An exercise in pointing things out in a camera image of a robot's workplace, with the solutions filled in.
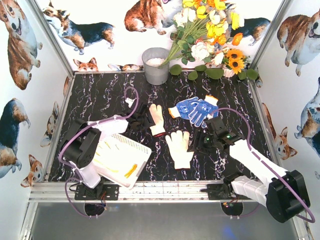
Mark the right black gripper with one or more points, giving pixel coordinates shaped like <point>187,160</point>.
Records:
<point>200,142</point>

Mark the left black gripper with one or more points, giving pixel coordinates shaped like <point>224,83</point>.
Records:
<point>141,117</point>

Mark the cream glove red cuff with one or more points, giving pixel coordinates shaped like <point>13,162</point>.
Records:
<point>157,115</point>

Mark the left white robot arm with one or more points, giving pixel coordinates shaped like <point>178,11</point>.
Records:
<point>80,142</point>

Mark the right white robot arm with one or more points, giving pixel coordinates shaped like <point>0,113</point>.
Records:
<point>282,192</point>

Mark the white perforated storage basket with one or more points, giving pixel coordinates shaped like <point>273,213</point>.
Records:
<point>134,151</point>

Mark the blue dotted glove right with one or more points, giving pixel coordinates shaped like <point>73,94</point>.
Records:
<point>203,109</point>

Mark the blue dotted glove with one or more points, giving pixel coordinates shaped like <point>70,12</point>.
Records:
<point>183,108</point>
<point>203,109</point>

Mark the blue dotted glove left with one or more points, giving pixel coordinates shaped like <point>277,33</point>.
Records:
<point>183,108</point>

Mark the grey metal bucket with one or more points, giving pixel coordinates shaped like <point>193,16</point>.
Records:
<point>155,67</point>

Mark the artificial flower bouquet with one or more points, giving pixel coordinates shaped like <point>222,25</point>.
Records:
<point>209,31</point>

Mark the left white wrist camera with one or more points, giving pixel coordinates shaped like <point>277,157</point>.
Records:
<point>130,102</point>

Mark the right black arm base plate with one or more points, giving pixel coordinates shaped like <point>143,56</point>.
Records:
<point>221,191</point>

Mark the aluminium front frame rail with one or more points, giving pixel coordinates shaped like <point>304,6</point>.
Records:
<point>142,192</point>

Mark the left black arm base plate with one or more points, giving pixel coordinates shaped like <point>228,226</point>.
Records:
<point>108,192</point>

